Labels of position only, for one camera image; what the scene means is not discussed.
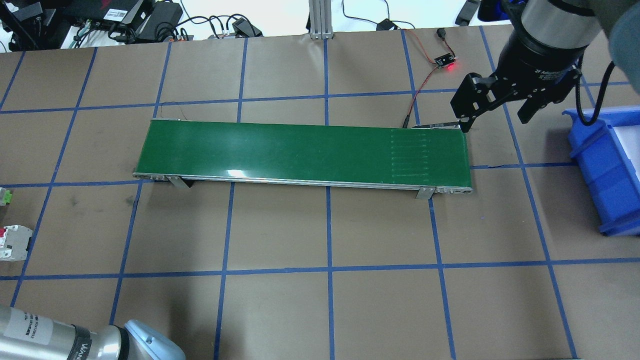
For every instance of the small red-lit circuit board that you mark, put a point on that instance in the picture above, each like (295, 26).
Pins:
(446, 61)

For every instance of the aluminium frame post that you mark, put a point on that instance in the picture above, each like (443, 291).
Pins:
(320, 19)

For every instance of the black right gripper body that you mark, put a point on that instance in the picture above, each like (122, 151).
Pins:
(539, 64)

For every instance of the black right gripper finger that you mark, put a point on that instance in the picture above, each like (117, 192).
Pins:
(473, 98)
(533, 104)

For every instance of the white circuit breaker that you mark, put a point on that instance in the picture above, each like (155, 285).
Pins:
(14, 243)

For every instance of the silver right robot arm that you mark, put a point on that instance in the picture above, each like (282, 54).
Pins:
(573, 24)

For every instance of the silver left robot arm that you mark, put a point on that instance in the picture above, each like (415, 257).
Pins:
(107, 234)

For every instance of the green conveyor belt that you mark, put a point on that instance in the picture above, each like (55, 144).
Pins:
(429, 161)

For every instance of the blue plastic bin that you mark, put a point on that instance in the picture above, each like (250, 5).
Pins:
(607, 154)

